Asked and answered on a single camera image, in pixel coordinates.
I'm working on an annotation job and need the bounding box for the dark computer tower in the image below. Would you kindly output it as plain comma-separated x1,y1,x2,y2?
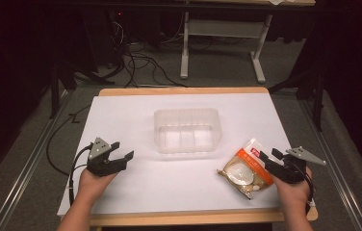
82,9,162,73

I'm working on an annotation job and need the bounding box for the metal floor rail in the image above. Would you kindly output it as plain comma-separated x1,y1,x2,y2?
0,90,75,231
298,95,362,231

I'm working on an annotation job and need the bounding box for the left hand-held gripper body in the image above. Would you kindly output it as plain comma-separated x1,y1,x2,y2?
86,137,129,177

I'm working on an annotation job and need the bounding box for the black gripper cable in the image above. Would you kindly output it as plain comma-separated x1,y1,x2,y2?
45,105,94,207
303,172,316,216

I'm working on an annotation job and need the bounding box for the black metal stand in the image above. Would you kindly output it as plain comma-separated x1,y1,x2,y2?
48,59,116,120
267,68,327,133

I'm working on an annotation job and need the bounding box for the orange and clear snack packet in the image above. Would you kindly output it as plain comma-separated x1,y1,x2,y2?
216,138,275,200

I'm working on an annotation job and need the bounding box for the bundle of black floor cables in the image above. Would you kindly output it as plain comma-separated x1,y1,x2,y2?
105,18,191,90

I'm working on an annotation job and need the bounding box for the white desk frame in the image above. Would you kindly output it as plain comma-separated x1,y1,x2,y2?
179,12,273,85

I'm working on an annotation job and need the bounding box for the white paper sheet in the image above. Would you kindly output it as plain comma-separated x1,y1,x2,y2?
57,92,294,217

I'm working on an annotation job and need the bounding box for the wooden table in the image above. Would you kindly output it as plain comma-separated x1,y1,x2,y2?
89,86,319,228

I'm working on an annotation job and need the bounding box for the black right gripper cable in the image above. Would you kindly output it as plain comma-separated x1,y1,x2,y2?
303,172,316,216

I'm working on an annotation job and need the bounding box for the clear plastic container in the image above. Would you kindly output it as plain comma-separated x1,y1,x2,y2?
153,108,223,155

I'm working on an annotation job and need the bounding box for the person's right hand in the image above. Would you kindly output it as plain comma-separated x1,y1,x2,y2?
272,168,314,210

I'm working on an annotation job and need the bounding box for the person's left hand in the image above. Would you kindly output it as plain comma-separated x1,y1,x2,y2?
78,167,119,197

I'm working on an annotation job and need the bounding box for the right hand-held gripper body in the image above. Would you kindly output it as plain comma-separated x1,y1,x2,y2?
265,145,327,185

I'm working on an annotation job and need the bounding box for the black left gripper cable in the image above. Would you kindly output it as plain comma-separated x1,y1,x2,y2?
45,105,94,207

